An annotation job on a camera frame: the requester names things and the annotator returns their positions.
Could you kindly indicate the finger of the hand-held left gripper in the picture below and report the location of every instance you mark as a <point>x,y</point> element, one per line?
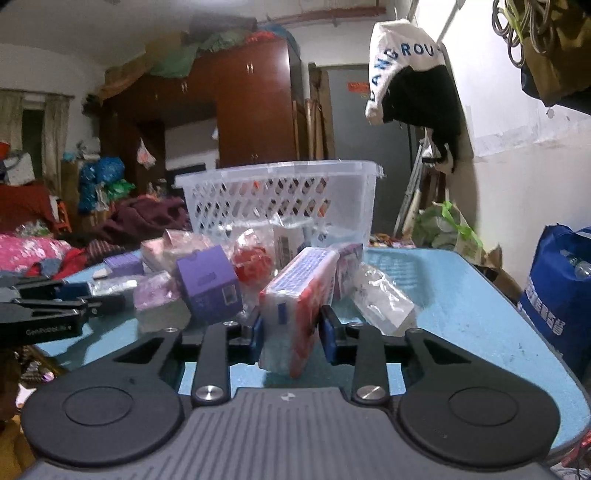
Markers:
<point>76,290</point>
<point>104,307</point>

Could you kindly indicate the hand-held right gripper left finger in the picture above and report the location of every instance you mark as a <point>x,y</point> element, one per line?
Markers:
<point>256,333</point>

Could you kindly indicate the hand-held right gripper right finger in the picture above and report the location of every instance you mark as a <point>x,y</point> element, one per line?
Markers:
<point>328,337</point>

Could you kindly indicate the white red tissue pack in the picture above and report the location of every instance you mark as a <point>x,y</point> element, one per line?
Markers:
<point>295,300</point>

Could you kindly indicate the red ball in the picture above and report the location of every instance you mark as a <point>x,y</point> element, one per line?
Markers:
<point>251,261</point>

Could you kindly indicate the clear plastic basket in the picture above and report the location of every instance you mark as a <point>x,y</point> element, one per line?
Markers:
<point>240,194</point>

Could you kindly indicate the silvery clear packet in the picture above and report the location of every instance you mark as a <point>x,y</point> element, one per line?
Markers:
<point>115,284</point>

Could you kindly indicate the small purple box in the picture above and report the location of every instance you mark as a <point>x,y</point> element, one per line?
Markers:
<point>122,264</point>

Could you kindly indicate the pink purple packet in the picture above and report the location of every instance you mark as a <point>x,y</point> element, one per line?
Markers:
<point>154,288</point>

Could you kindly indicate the pink floral cloth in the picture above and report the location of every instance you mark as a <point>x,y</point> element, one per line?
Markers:
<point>27,254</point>

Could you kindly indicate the clear plastic packet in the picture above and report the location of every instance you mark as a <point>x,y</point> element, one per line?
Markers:
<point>381,295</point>

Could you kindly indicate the purple white packet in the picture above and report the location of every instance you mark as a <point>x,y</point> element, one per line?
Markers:
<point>348,270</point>

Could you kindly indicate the pink wrapped packet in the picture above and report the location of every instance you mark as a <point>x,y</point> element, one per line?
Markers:
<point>161,251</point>

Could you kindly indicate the white barcode box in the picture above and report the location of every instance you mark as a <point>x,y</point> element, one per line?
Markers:
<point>286,244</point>

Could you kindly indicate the maroon blanket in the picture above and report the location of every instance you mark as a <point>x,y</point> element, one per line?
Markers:
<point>143,212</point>

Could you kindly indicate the blue patterned bag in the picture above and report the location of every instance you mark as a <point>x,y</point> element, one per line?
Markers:
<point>104,175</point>

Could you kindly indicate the orange white hanging bag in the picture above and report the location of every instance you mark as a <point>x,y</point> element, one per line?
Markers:
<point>145,154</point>

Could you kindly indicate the metal poles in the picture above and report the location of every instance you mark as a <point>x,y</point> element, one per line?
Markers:
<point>408,203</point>

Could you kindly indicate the green white plastic bag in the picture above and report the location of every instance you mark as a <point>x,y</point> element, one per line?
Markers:
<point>443,226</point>

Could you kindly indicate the patterned curtain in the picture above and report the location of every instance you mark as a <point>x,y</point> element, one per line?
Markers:
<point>55,124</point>

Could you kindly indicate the brown cardboard box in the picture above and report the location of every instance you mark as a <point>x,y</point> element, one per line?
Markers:
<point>498,277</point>

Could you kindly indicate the wooden boards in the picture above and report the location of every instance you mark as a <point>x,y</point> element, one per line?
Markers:
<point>316,129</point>

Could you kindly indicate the grey door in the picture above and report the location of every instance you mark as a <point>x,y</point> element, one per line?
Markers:
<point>341,129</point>

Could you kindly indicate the blue shopping bag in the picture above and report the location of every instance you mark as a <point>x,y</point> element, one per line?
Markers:
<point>549,300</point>

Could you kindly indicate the brown wooden wardrobe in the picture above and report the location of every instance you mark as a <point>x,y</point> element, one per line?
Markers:
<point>254,101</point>

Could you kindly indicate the red door notice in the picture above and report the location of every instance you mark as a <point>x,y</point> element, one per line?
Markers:
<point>359,87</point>

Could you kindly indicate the green cloth bundle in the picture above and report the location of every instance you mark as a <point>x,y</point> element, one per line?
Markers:
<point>184,57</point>

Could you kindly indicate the clear plastic bottle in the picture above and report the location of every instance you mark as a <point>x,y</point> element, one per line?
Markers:
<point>579,265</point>

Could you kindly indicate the white black hanging jacket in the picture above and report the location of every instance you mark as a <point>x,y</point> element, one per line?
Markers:
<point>401,50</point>

